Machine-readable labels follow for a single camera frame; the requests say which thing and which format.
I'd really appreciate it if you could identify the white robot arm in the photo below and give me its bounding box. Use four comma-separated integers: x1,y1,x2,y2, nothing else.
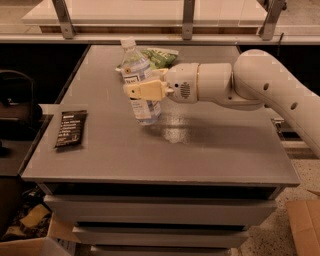
123,49,320,157

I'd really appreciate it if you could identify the cardboard box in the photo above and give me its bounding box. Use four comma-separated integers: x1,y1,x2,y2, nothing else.
286,200,320,256
0,214,80,256

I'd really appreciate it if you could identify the metal bracket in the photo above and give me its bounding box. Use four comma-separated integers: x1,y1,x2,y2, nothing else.
181,0,195,40
52,0,75,39
259,0,286,41

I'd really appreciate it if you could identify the right metal bracket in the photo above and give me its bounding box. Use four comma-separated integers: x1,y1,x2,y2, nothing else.
259,0,286,41

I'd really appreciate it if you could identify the cardboard box bottom left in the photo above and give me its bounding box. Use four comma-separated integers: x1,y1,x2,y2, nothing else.
0,214,80,256

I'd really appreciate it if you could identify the grey drawer cabinet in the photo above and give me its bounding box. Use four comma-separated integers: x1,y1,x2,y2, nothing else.
23,46,299,256

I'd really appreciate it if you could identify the yellow sponge on floor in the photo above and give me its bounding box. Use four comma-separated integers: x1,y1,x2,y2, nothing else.
20,204,51,228

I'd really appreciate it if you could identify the clear blue-label plastic bottle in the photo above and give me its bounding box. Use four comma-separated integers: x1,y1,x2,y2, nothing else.
120,37,161,126

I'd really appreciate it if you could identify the middle metal bracket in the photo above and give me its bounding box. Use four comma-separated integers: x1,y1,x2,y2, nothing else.
181,0,195,40

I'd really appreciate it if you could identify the black snack packet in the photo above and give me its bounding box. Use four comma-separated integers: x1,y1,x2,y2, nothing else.
55,110,87,148

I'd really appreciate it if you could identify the green chip bag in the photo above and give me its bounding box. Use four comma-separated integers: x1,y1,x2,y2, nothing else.
115,47,180,73

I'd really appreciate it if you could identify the cardboard box right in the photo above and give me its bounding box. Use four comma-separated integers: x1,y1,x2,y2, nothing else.
286,200,320,256

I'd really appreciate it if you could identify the left metal bracket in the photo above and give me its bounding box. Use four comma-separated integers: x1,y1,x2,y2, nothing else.
52,0,75,39

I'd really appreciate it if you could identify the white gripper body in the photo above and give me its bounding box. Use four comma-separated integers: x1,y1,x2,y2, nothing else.
165,63,199,104

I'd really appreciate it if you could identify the white shelf board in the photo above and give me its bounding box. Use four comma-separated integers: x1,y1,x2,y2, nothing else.
21,0,269,28

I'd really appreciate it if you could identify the black chair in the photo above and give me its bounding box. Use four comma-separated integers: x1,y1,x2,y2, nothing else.
0,69,43,157

